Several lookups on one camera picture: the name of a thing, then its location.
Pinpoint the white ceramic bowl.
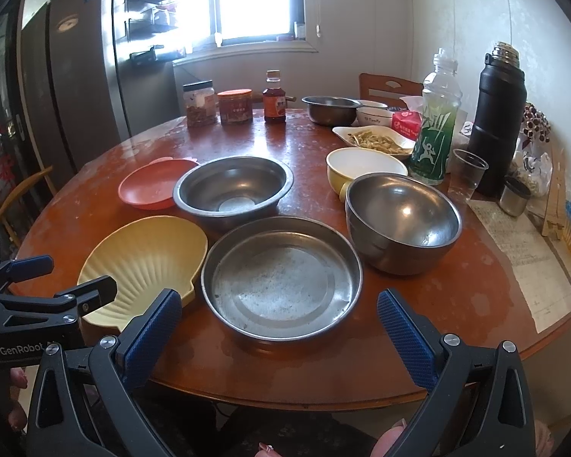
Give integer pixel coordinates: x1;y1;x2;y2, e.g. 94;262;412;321
357;99;393;127

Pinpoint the wooden armchair left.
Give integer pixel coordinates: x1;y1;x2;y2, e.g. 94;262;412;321
0;165;56;249

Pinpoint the pink bear plate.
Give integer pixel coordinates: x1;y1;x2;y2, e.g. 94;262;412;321
117;157;199;211

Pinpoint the small steel thermos cup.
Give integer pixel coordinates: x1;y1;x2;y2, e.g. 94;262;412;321
498;176;531;218

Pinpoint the round steel bowl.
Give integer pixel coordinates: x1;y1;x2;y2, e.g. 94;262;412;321
345;172;463;276

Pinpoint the small steel bowl far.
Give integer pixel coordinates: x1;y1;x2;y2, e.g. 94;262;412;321
302;96;362;127

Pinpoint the green drink bottle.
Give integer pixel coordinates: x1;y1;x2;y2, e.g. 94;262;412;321
408;48;462;186

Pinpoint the clear jar black lid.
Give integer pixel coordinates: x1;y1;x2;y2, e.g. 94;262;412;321
182;80;217;128

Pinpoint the red tissue pack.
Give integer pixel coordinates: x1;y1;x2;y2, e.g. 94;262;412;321
391;109;422;141

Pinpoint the wooden folding stand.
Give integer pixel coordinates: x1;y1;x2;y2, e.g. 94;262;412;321
542;139;566;240

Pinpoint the yellow shell-shaped plate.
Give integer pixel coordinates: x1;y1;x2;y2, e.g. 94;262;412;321
78;216;208;331

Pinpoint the black thermos flask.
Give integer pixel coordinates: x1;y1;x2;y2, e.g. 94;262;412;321
468;42;527;198

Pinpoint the steel pan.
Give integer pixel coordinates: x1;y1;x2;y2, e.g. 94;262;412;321
200;217;363;342

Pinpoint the white dish with food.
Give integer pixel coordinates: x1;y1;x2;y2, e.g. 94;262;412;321
332;125;416;159

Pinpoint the red lidded jar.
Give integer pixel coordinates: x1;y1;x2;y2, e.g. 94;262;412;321
217;89;252;125

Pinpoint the plastic bag of items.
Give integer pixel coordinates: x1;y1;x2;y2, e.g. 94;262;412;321
509;102;553;198

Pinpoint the clear plastic cup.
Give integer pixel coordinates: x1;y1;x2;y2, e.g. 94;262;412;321
448;149;489;208

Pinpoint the handwritten paper sheet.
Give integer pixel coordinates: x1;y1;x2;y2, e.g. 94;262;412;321
468;200;571;333

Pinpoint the person left hand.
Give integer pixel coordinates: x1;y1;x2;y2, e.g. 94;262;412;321
8;365;39;431

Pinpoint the grey refrigerator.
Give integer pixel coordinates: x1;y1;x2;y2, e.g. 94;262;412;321
16;0;182;191

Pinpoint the wide-rim steel bowl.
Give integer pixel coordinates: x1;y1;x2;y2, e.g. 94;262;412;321
173;156;294;232

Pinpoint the brown sauce bottle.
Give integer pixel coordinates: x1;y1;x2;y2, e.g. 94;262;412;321
262;69;287;124

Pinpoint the wooden chair back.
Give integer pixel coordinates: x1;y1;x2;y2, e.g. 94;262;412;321
359;73;423;107

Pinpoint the yellow handled bowl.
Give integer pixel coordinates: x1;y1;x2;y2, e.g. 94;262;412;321
326;147;408;202

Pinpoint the window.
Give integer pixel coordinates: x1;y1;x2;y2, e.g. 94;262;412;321
172;0;321;64

